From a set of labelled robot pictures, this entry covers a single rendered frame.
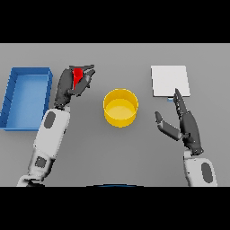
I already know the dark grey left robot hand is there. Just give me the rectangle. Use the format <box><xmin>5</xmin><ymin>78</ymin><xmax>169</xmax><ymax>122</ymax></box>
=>
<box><xmin>53</xmin><ymin>64</ymin><xmax>96</xmax><ymax>111</ymax></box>

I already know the red beaker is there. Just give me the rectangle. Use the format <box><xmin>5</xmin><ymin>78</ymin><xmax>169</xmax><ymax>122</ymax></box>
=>
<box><xmin>73</xmin><ymin>67</ymin><xmax>84</xmax><ymax>90</ymax></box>

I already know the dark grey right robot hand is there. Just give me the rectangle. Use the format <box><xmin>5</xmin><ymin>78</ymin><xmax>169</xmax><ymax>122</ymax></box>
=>
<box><xmin>154</xmin><ymin>87</ymin><xmax>205</xmax><ymax>156</ymax></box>

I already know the blue tray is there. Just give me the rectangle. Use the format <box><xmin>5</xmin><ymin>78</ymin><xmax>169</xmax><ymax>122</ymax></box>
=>
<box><xmin>0</xmin><ymin>66</ymin><xmax>54</xmax><ymax>132</ymax></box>

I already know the pale square measuring scale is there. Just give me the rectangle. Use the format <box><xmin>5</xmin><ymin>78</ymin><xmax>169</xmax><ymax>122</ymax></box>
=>
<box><xmin>150</xmin><ymin>65</ymin><xmax>191</xmax><ymax>102</ymax></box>

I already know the yellow bowl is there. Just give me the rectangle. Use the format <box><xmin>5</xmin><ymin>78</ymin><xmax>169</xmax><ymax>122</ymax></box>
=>
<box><xmin>102</xmin><ymin>88</ymin><xmax>139</xmax><ymax>128</ymax></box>

